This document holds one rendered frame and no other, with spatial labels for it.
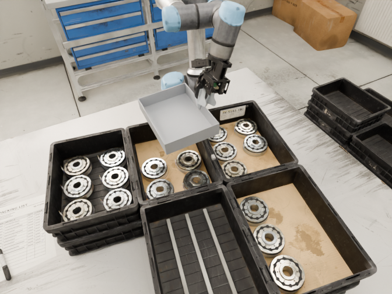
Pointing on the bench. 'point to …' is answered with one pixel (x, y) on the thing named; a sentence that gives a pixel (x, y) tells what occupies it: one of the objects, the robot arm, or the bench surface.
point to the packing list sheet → (24, 235)
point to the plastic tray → (177, 118)
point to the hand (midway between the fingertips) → (200, 105)
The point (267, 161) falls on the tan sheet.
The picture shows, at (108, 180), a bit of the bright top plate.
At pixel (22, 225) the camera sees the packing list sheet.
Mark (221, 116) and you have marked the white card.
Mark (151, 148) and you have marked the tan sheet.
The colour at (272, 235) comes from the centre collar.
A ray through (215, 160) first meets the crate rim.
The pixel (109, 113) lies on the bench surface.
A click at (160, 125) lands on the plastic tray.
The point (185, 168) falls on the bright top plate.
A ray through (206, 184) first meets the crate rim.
